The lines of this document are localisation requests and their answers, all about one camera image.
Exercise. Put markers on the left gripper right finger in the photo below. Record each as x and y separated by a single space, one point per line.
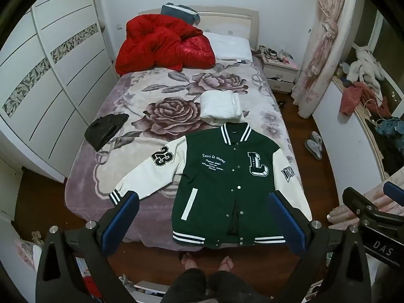
347 278

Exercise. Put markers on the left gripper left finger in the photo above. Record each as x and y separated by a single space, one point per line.
59 278

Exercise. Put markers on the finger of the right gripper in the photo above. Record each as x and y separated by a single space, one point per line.
361 207
394 192

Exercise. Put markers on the green white varsity jacket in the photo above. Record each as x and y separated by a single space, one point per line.
225 177

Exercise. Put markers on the grey slippers pair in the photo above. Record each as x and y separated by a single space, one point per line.
314 145

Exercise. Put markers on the white dresser with clutter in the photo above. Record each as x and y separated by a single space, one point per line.
360 116

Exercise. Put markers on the person legs and feet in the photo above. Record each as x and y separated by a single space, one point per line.
222 286

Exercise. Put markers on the black folded garment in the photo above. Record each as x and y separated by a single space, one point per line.
103 129

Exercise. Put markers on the white bedside table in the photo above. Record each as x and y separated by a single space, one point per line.
280 70

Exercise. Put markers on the white folded fluffy garment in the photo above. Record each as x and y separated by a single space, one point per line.
219 107

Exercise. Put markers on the floral purple bed blanket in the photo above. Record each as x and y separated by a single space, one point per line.
164 105

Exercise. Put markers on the white wardrobe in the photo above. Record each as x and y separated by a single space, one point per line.
55 74

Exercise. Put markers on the pink floral curtain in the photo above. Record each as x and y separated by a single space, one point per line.
327 40

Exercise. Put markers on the white pillow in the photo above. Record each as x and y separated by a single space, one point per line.
229 47

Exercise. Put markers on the white bed headboard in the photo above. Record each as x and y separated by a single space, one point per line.
226 20

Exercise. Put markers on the red quilted duvet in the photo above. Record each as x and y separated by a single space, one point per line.
155 40

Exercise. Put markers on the grey blue folded cushion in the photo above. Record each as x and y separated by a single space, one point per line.
185 13

